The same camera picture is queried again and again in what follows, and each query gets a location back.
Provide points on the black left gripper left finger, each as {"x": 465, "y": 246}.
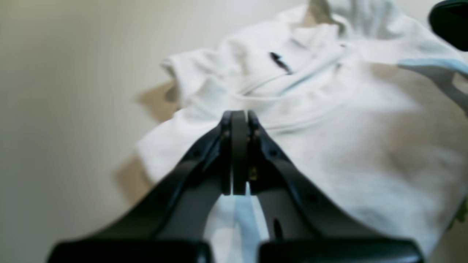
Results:
{"x": 167, "y": 226}

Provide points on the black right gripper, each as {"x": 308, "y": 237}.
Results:
{"x": 449, "y": 20}

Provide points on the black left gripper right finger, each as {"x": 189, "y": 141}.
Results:
{"x": 304, "y": 224}

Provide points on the white T-shirt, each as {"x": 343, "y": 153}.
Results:
{"x": 365, "y": 101}

